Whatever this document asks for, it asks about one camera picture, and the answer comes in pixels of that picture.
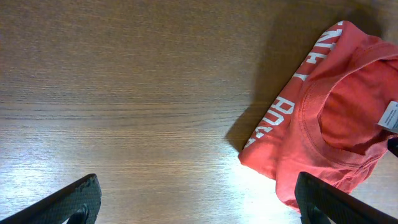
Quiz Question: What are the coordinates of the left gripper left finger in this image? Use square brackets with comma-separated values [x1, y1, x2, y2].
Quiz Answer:
[1, 174, 102, 223]

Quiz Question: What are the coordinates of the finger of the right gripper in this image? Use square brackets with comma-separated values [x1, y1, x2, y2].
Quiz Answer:
[387, 137, 398, 157]

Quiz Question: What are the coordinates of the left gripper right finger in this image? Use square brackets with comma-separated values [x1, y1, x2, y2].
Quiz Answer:
[295, 172, 397, 224]

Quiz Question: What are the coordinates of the red printed t-shirt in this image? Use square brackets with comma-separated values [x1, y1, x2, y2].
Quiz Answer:
[239, 21, 397, 209]

